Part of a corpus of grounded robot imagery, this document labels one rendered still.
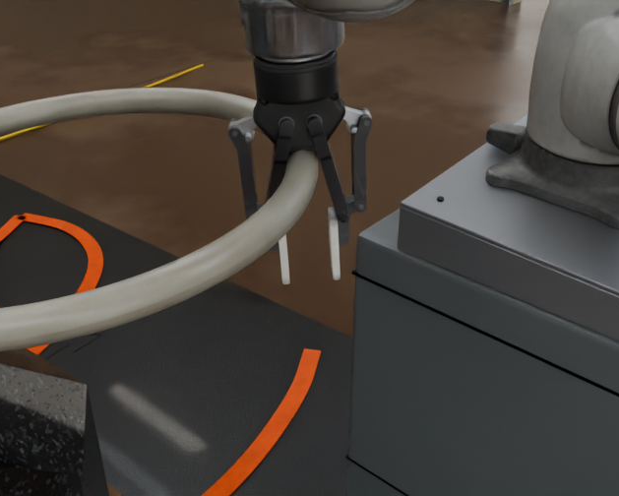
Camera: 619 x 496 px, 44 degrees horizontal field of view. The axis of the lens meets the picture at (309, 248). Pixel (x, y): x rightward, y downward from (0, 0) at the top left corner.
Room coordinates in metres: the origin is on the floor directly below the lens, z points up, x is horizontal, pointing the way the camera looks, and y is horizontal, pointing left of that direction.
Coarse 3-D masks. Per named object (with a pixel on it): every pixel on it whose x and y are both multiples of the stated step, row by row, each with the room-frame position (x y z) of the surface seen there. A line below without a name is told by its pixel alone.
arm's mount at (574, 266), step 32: (480, 160) 0.90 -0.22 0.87; (416, 192) 0.82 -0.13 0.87; (448, 192) 0.82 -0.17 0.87; (480, 192) 0.82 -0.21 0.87; (512, 192) 0.82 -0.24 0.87; (416, 224) 0.78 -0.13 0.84; (448, 224) 0.75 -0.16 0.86; (480, 224) 0.75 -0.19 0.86; (512, 224) 0.75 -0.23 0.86; (544, 224) 0.74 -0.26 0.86; (576, 224) 0.74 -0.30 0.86; (448, 256) 0.75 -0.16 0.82; (480, 256) 0.72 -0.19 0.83; (512, 256) 0.70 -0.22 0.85; (544, 256) 0.68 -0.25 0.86; (576, 256) 0.68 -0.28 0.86; (608, 256) 0.68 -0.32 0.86; (512, 288) 0.70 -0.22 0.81; (544, 288) 0.67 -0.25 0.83; (576, 288) 0.65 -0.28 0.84; (608, 288) 0.63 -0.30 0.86; (576, 320) 0.65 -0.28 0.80; (608, 320) 0.63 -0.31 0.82
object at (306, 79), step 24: (264, 72) 0.64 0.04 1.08; (288, 72) 0.63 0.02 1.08; (312, 72) 0.63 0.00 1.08; (336, 72) 0.65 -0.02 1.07; (264, 96) 0.64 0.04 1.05; (288, 96) 0.63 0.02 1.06; (312, 96) 0.63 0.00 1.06; (336, 96) 0.66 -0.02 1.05; (264, 120) 0.65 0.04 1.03; (336, 120) 0.66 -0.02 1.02; (312, 144) 0.65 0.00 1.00
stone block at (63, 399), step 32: (0, 352) 0.73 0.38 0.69; (32, 352) 0.81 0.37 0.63; (0, 384) 0.66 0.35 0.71; (32, 384) 0.69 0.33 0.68; (64, 384) 0.73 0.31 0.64; (0, 416) 0.62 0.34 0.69; (32, 416) 0.65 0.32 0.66; (64, 416) 0.69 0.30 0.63; (0, 448) 0.59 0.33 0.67; (32, 448) 0.62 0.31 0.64; (64, 448) 0.65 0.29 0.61; (96, 448) 0.74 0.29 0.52; (0, 480) 0.57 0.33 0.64; (32, 480) 0.60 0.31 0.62; (64, 480) 0.62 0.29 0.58; (96, 480) 0.70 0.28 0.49
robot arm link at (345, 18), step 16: (288, 0) 0.50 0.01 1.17; (304, 0) 0.47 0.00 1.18; (320, 0) 0.46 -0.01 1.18; (336, 0) 0.45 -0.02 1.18; (352, 0) 0.44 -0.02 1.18; (368, 0) 0.44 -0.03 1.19; (384, 0) 0.44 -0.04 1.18; (400, 0) 0.45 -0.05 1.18; (320, 16) 0.48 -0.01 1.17; (336, 16) 0.46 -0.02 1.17; (352, 16) 0.45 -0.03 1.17; (368, 16) 0.45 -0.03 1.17; (384, 16) 0.46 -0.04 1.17
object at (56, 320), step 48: (96, 96) 0.87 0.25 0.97; (144, 96) 0.86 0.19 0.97; (192, 96) 0.84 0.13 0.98; (240, 96) 0.82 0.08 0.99; (288, 192) 0.57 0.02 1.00; (240, 240) 0.50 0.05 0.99; (96, 288) 0.44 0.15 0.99; (144, 288) 0.44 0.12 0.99; (192, 288) 0.46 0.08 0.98; (0, 336) 0.41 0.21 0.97; (48, 336) 0.41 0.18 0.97
